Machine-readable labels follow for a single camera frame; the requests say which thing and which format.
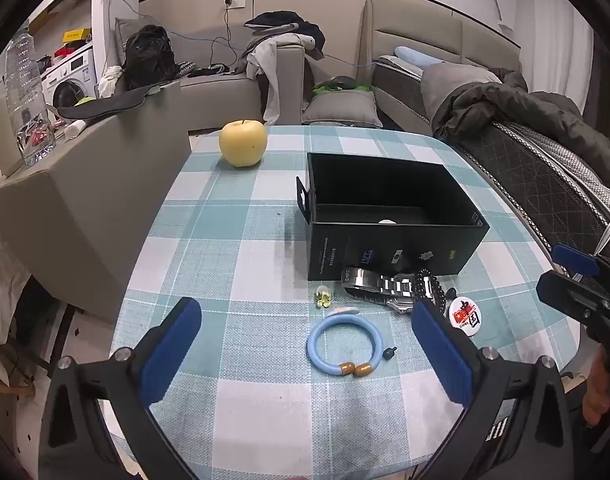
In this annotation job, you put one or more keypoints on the dark grey duvet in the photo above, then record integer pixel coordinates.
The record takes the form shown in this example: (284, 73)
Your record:
(510, 105)

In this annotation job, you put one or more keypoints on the grey upholstered bed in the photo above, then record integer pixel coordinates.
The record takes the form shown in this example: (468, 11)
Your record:
(435, 30)

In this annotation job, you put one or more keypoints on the round white and red badge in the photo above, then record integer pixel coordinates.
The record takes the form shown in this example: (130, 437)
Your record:
(464, 316)

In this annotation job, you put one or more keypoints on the silver metal wristwatch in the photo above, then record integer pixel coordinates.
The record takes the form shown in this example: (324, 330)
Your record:
(380, 285)

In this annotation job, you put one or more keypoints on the yellow box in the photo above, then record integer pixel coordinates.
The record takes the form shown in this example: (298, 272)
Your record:
(76, 35)

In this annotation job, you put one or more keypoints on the light blue pillow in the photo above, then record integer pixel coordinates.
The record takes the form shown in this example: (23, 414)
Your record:
(415, 55)

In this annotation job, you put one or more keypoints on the grey cushion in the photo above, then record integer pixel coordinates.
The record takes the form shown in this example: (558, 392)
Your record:
(342, 109)

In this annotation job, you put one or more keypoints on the black cardboard box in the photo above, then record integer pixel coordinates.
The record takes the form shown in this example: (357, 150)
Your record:
(385, 255)

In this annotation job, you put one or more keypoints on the person's right hand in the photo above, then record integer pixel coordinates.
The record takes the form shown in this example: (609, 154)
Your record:
(593, 390)

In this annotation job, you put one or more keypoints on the white wall socket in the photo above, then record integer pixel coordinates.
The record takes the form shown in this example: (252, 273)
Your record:
(235, 3)

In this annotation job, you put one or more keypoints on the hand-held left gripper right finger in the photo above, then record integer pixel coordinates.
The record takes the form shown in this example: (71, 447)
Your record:
(442, 355)

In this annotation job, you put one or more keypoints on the small yellow flower charm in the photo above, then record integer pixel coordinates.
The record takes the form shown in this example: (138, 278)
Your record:
(323, 297)

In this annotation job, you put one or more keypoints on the black backpack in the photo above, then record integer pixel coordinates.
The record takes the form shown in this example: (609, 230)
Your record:
(149, 57)

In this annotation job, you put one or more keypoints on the white washing machine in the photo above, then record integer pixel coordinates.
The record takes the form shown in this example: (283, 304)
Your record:
(72, 77)

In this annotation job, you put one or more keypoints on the black flat pad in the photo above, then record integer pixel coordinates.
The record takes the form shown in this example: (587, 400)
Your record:
(110, 102)

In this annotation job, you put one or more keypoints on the pile of clothes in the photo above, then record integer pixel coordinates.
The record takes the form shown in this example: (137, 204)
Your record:
(277, 45)

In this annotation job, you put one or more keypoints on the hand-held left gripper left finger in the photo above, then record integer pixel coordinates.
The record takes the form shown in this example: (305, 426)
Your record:
(171, 352)

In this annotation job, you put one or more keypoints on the small black stud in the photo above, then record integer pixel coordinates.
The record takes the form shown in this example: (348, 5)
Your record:
(390, 353)

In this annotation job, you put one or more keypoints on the grey sofa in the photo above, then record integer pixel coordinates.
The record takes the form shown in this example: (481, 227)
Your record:
(220, 100)

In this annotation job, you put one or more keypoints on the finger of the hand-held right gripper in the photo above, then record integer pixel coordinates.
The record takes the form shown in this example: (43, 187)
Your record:
(575, 259)
(565, 292)

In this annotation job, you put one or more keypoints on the yellow apple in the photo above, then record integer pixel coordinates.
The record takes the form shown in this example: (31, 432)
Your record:
(242, 143)

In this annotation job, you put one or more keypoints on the clear plastic bottle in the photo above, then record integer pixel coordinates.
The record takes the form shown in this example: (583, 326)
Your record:
(27, 90)

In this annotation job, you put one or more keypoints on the green cloth item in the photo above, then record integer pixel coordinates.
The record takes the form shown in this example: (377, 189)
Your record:
(342, 86)

